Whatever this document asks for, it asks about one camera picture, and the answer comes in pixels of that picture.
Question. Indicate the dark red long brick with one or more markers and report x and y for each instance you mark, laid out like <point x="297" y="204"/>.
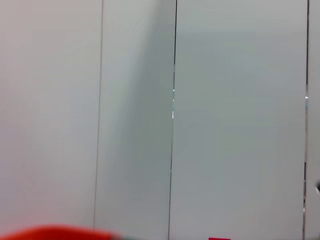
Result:
<point x="219" y="238"/>

